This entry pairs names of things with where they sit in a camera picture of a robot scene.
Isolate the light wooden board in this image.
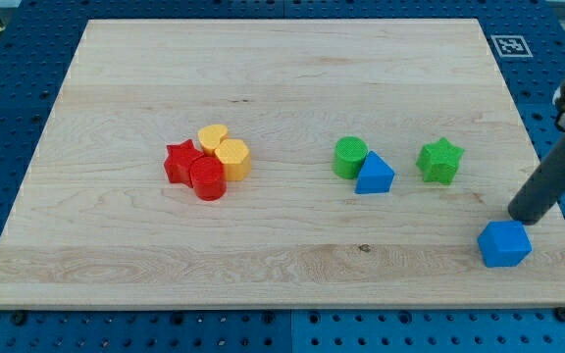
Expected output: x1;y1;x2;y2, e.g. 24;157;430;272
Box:
0;19;565;311

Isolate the yellow hexagon block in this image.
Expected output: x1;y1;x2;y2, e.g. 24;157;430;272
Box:
214;138;251;181

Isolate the green cylinder block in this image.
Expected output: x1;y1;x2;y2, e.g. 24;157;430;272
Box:
333;136;368;179

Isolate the red cylinder block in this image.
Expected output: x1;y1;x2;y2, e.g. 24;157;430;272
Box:
190;157;227;201

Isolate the yellow heart block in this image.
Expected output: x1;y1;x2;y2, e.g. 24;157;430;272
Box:
197;124;229;156

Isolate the blue triangular prism block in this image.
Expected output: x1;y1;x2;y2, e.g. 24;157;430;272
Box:
354;151;395;194

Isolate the red star block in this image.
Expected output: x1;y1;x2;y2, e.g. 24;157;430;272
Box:
164;139;204;187

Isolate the green star block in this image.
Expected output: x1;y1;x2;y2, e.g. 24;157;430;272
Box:
416;137;465;185

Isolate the blue cube block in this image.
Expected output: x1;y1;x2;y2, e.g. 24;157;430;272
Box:
478;221;533;268

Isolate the white fiducial marker tag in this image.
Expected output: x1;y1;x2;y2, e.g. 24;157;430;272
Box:
490;34;533;58

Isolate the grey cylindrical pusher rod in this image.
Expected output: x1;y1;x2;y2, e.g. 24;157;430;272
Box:
507;133;565;226

